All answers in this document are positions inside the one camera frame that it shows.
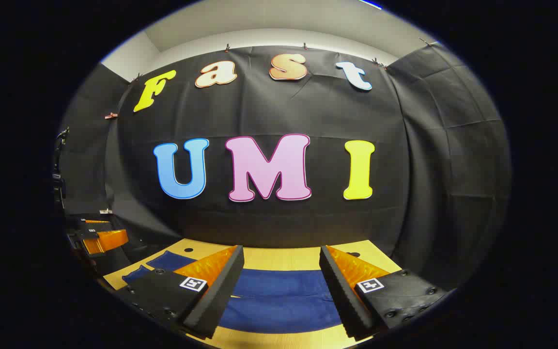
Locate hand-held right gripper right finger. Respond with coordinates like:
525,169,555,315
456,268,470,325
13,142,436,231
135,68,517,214
319,245,454,340

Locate black backdrop cloth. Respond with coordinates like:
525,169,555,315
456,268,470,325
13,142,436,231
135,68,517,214
56,43,512,291

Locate blue jeans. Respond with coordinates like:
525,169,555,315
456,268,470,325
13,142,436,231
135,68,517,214
122,251,342,334

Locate dark pole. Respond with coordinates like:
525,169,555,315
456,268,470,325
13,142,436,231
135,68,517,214
52,126,70,210

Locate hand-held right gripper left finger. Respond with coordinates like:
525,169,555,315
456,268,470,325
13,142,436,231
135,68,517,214
114,245,245,340

